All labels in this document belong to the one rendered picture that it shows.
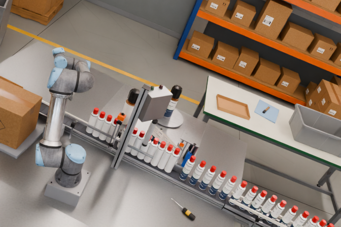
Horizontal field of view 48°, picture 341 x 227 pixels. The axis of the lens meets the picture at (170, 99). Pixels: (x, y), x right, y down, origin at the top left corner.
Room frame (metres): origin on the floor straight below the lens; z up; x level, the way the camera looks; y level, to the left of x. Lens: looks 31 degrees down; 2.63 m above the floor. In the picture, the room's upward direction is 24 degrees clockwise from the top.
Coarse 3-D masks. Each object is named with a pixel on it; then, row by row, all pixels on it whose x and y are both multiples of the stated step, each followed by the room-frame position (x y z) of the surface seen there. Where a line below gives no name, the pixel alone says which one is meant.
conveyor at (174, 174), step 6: (42, 108) 2.05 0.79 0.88; (48, 108) 2.08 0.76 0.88; (66, 120) 2.05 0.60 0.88; (72, 120) 2.07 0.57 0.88; (78, 126) 2.04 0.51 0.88; (84, 126) 2.07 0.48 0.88; (84, 132) 2.01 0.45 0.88; (96, 138) 2.00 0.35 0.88; (114, 144) 2.02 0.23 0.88; (132, 156) 1.99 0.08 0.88; (144, 162) 1.98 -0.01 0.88; (156, 168) 1.97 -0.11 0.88; (168, 174) 1.97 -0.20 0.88; (174, 174) 1.99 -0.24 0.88; (180, 180) 1.96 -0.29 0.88; (186, 180) 1.99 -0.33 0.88; (192, 186) 1.95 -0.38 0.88; (204, 192) 1.95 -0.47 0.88; (216, 198) 1.95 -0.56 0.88
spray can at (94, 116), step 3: (96, 108) 2.04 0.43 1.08; (93, 111) 2.03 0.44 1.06; (96, 111) 2.02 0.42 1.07; (93, 114) 2.02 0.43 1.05; (96, 114) 2.03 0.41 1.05; (90, 117) 2.02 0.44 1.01; (93, 117) 2.01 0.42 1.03; (96, 117) 2.02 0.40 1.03; (90, 120) 2.02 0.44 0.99; (93, 120) 2.01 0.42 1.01; (90, 123) 2.01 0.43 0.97; (93, 123) 2.02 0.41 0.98; (93, 126) 2.02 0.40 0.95; (87, 129) 2.02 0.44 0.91; (90, 129) 2.01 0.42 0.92; (87, 132) 2.01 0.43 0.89; (90, 132) 2.02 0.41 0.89
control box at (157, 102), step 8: (152, 96) 1.85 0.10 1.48; (160, 96) 1.89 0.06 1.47; (168, 96) 1.94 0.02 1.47; (144, 104) 1.86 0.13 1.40; (152, 104) 1.86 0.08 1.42; (160, 104) 1.91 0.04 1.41; (144, 112) 1.84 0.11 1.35; (152, 112) 1.88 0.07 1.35; (160, 112) 1.93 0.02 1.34; (144, 120) 1.85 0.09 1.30
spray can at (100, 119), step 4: (100, 112) 2.02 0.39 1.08; (104, 112) 2.04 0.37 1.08; (100, 116) 2.01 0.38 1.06; (104, 116) 2.03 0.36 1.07; (96, 120) 2.02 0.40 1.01; (100, 120) 2.01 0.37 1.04; (104, 120) 2.02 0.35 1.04; (96, 124) 2.01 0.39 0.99; (100, 124) 2.01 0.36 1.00; (100, 128) 2.02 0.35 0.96; (92, 132) 2.02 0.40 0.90; (96, 132) 2.01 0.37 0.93; (96, 136) 2.01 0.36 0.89
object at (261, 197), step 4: (264, 192) 1.96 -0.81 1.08; (260, 196) 1.95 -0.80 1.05; (264, 196) 1.95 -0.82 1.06; (256, 200) 1.95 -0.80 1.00; (260, 200) 1.94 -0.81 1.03; (252, 204) 1.96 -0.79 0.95; (256, 204) 1.94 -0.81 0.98; (260, 204) 1.95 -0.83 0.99; (252, 208) 1.94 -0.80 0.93; (256, 208) 1.94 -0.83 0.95; (248, 212) 1.95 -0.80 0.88
